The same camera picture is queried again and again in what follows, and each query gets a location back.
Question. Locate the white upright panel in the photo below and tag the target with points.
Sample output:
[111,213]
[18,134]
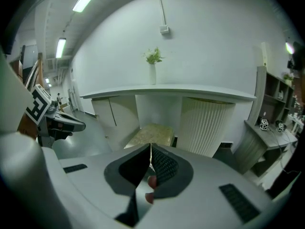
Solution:
[263,55]

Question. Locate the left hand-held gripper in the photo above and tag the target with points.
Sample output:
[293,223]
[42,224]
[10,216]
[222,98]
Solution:
[38,104]

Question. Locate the small white figurine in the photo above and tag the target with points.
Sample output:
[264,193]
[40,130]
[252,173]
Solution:
[281,94]

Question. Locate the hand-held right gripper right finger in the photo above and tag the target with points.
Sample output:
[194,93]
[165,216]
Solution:
[202,187]

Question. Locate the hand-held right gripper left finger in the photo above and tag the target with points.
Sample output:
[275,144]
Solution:
[95,182]

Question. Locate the black white patterned cube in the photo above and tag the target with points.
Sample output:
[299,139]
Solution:
[281,128]
[264,124]

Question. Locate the cream floral cushion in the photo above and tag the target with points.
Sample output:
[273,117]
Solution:
[152,133]

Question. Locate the person's right hand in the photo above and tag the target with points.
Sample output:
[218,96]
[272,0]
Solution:
[152,182]

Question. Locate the small potted plant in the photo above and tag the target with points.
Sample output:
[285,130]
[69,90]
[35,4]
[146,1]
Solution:
[288,79]

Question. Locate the white curved counter table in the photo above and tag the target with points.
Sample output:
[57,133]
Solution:
[166,89]

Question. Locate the white flower bouquet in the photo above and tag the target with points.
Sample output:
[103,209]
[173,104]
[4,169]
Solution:
[152,56]

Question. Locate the grey desk with shelves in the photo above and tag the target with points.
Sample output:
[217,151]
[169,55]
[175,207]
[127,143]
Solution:
[259,137]

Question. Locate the dark wooden furniture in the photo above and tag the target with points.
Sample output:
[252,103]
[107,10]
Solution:
[39,65]

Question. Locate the white vase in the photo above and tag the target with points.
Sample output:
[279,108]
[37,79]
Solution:
[152,74]

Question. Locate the white wall junction box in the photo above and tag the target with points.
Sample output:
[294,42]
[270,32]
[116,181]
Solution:
[164,29]

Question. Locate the white wall conduit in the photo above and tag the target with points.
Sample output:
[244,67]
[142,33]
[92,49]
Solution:
[162,8]

